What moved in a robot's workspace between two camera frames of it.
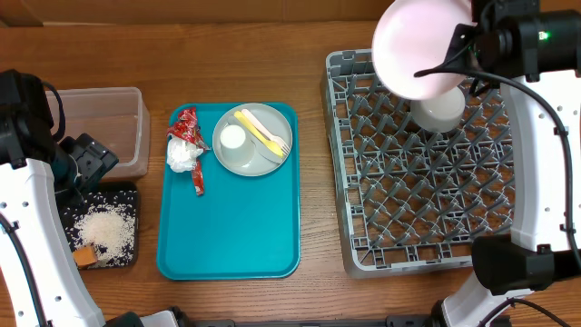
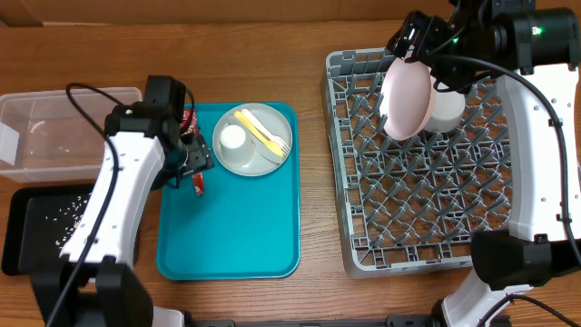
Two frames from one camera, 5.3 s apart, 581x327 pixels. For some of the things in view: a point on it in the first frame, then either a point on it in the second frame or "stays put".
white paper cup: (236, 149) stays put
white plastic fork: (280, 142) stays put
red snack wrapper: (186, 129) stays put
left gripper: (94, 158) -> (201, 156)
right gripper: (455, 59) -> (428, 27)
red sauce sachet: (198, 178) stays put
